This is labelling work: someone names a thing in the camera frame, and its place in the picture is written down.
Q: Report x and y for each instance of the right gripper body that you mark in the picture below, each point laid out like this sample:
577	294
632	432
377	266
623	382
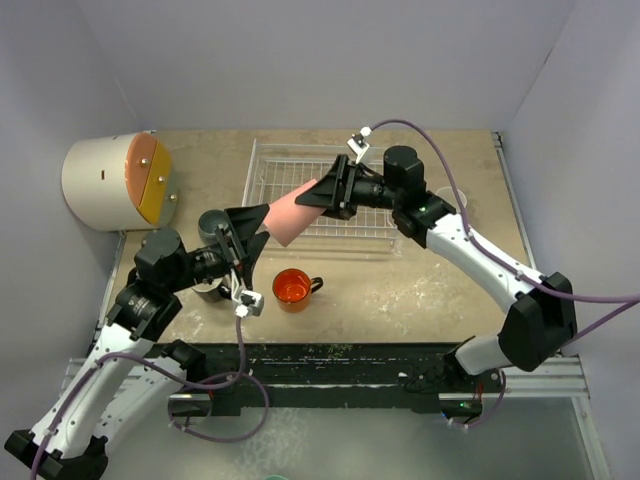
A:
364	190

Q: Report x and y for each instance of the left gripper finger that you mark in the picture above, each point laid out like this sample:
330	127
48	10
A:
253	248
248	224

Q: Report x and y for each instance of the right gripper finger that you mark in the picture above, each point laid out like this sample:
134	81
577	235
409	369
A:
329	191
340	210

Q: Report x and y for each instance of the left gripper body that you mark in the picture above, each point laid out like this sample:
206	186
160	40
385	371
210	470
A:
218	261

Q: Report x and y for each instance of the black faceted mug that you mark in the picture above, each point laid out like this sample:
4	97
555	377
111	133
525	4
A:
213	292

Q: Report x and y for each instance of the pink tumbler cup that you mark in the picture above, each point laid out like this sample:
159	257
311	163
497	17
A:
286	220

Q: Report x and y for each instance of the grey-blue round mug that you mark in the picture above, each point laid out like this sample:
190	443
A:
210	225

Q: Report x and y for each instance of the orange cup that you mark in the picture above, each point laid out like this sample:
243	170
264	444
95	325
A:
293	289

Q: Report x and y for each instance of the light blue mug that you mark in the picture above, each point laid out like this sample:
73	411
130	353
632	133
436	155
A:
455	197

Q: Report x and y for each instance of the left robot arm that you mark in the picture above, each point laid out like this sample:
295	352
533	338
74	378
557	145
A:
116	382

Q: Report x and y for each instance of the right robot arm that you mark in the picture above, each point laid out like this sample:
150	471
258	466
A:
540	315

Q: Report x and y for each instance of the round cream drawer cabinet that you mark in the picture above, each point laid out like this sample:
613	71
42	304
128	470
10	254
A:
120	183

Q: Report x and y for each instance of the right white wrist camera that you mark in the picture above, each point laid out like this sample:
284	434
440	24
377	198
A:
359	144

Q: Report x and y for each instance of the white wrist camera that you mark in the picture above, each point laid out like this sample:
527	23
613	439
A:
359	144
246	303

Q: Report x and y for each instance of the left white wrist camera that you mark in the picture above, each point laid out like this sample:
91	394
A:
246	303

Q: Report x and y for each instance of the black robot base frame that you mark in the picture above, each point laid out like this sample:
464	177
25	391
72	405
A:
419	377

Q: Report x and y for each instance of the aluminium frame rails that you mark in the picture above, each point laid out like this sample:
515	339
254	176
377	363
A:
555	377

